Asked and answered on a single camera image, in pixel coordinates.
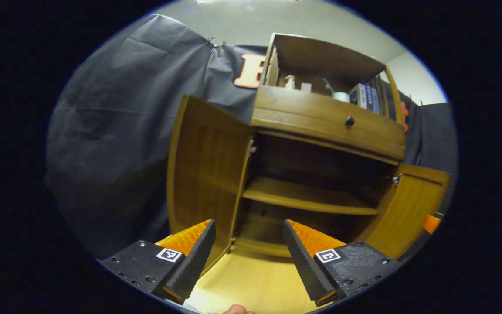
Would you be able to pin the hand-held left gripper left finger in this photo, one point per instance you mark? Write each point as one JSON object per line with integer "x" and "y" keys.
{"x": 198, "y": 255}

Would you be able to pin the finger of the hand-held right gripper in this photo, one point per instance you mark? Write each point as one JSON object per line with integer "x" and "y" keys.
{"x": 432, "y": 223}

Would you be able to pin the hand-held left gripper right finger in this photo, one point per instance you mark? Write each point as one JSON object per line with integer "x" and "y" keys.
{"x": 303, "y": 261}

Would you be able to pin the wooden shoe cabinet door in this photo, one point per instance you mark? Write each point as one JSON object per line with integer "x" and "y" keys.
{"x": 408, "y": 213}
{"x": 203, "y": 174}

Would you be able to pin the wooden double-door shoe cabinet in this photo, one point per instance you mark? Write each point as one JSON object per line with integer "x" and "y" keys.
{"x": 312, "y": 117}

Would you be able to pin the metal door hinge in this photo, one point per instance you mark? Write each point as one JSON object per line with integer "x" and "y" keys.
{"x": 233, "y": 242}
{"x": 252, "y": 147}
{"x": 397, "y": 179}

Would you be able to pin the wooden inner shelf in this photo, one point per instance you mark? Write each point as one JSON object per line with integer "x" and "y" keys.
{"x": 294, "y": 194}

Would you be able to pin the black round drawer knob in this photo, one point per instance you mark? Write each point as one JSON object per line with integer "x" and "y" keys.
{"x": 350, "y": 121}

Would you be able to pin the blue book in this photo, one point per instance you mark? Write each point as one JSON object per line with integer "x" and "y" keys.
{"x": 376, "y": 101}
{"x": 369, "y": 98}

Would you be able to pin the white cup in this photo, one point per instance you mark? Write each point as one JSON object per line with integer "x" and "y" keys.
{"x": 341, "y": 97}

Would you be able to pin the grey plastic tool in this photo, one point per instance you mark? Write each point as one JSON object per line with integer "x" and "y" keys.
{"x": 328, "y": 85}

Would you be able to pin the small white box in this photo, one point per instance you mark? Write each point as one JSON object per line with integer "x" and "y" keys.
{"x": 306, "y": 87}

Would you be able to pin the white pump bottle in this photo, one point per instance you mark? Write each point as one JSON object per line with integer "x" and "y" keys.
{"x": 290, "y": 83}

